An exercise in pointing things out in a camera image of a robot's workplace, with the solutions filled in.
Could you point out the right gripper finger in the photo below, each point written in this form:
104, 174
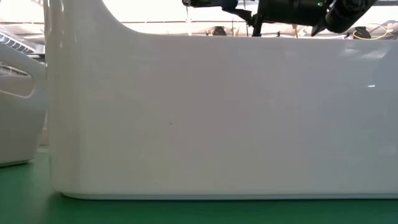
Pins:
202, 2
242, 15

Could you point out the black background device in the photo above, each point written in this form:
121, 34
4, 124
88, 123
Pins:
219, 32
361, 33

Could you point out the white plastic bin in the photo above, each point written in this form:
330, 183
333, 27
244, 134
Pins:
217, 124

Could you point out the green table mat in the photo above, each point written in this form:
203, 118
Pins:
186, 214

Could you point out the light grey plastic bin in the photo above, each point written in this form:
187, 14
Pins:
18, 130

